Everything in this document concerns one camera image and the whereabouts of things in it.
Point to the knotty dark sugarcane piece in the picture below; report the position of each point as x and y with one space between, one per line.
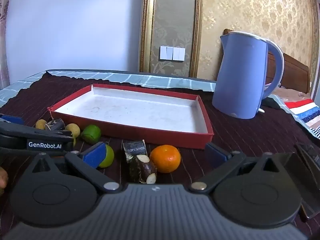
142 171

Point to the small black cloth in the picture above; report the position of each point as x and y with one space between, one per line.
271 103

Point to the tan longan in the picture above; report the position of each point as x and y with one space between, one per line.
73 128
40 124

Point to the blue checked bed sheet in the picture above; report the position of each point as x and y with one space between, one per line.
150 80

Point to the gold framed wall panel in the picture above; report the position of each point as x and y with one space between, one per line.
172 17

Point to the pink floral bed sheet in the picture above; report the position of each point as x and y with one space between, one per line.
287 93

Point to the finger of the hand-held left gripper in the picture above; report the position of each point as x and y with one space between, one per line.
12 119
55 135

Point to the red shallow cardboard box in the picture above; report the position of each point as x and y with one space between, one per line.
130 110

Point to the orange tangerine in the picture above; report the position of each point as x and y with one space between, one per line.
165 158

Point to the black glossy flat object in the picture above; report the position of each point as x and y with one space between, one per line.
300 185

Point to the white wall light switch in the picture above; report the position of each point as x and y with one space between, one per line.
172 53

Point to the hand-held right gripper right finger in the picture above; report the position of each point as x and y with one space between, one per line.
216 153

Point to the person's left hand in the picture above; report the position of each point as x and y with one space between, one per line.
2 178

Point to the small white plastic piece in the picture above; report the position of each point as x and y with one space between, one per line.
261 110

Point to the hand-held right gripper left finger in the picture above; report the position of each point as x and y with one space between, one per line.
95 156

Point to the blue electric kettle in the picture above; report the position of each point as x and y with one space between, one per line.
240 80

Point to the red white blue striped blanket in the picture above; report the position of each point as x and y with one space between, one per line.
305 110

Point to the pink patterned curtain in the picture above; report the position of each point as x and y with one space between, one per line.
3 42

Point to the dark maroon striped cloth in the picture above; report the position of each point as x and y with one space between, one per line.
250 135

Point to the cut green lime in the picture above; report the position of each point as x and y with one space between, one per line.
91 134

